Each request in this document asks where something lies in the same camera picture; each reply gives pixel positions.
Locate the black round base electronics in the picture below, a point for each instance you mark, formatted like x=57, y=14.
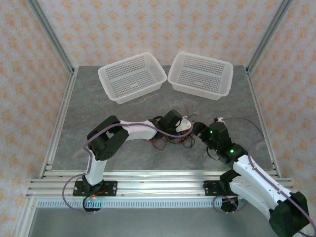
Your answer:
x=92, y=208
x=227, y=208

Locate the aluminium table side rail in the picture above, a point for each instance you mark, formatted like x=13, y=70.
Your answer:
x=258, y=103
x=60, y=118

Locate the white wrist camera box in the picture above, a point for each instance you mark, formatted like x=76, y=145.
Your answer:
x=184, y=124
x=219, y=119

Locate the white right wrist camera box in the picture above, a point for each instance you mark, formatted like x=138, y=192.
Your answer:
x=219, y=119

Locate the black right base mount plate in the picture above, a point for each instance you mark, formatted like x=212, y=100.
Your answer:
x=209, y=188

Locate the aluminium frame post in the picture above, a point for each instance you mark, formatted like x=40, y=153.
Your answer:
x=50, y=33
x=270, y=32

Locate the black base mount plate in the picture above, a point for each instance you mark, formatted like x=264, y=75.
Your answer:
x=209, y=188
x=111, y=188

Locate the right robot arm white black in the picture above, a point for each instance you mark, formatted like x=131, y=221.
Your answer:
x=256, y=182

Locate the aluminium profile beam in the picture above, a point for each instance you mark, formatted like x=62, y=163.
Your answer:
x=160, y=185

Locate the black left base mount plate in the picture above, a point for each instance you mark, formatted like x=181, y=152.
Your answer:
x=111, y=188

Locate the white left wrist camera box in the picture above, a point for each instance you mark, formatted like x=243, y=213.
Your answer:
x=184, y=124

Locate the grey metal panel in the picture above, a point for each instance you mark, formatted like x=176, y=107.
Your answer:
x=160, y=222

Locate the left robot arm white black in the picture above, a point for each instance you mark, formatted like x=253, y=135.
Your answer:
x=138, y=129

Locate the white perforated plastic basket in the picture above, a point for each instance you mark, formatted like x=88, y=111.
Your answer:
x=225, y=74
x=111, y=76

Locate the aluminium frame leg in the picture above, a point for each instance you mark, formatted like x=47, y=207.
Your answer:
x=24, y=219

